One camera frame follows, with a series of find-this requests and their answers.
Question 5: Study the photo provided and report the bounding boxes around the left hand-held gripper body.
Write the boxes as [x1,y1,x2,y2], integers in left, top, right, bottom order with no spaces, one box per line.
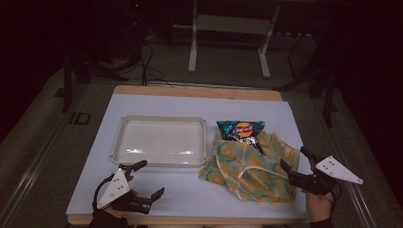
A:
[96,163,153,215]

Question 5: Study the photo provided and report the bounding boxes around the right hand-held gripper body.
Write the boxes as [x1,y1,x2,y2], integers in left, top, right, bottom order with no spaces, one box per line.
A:
[288,155,364,196]

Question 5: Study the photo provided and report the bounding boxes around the pineapple print cloth bag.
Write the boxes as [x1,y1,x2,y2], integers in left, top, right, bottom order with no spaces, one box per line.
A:
[198,130,301,205]

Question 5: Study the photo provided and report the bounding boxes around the teal potato chip bag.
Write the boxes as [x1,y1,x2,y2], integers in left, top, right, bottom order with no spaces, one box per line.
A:
[216,120,266,155]

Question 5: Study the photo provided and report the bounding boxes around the person's left hand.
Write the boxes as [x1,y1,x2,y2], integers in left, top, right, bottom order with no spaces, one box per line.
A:
[107,189,140,220]

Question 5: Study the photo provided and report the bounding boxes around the person's right hand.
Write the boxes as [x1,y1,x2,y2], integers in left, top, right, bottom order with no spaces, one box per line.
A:
[304,190,336,223]

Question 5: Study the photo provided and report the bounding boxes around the white table cover sheet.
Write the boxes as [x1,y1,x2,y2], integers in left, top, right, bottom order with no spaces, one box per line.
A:
[65,93,313,221]

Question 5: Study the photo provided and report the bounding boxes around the white plastic tray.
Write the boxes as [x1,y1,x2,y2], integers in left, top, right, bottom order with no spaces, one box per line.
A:
[109,115,209,169]

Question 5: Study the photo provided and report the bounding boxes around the black metal stand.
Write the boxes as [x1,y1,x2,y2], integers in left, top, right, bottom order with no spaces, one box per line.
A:
[275,67,339,128]
[54,52,129,114]

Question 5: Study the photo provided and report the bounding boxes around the white metal stand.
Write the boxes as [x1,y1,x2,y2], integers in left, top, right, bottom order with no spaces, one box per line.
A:
[187,0,281,79]

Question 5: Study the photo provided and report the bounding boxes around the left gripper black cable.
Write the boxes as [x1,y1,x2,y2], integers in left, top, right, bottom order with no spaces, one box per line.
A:
[91,175,116,211]

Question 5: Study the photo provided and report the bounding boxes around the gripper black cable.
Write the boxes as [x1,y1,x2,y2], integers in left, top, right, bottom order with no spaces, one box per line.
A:
[91,175,116,211]
[330,182,343,213]

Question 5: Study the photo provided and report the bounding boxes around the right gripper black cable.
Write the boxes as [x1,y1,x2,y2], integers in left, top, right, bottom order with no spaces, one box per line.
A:
[330,182,343,213]

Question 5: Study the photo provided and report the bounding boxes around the black floor cables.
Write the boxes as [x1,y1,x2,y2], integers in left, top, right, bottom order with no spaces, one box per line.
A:
[138,40,174,87]

